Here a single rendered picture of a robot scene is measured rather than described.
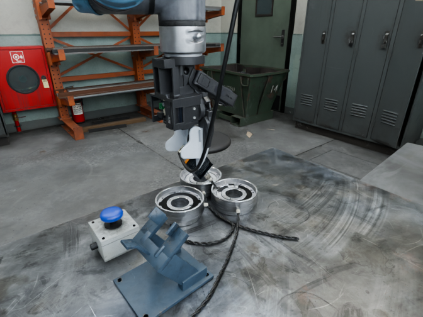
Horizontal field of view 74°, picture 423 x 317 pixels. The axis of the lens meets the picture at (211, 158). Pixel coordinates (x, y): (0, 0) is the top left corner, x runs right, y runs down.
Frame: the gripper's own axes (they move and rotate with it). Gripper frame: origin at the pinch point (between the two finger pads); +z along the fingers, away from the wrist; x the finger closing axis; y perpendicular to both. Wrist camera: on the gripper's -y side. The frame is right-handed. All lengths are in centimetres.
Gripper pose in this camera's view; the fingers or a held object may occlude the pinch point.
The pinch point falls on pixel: (196, 160)
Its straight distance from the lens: 56.9
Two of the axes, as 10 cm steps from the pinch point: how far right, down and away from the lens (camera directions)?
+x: 6.6, 3.1, -6.8
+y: -7.5, 2.7, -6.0
